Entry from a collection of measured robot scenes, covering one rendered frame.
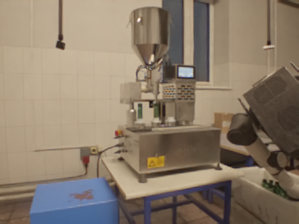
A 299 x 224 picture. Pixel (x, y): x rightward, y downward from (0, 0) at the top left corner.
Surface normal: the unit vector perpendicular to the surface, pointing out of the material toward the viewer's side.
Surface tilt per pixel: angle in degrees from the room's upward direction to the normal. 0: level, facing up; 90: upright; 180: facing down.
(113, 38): 90
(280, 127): 84
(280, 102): 84
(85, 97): 90
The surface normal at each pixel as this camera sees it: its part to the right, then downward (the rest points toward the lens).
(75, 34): 0.38, 0.06
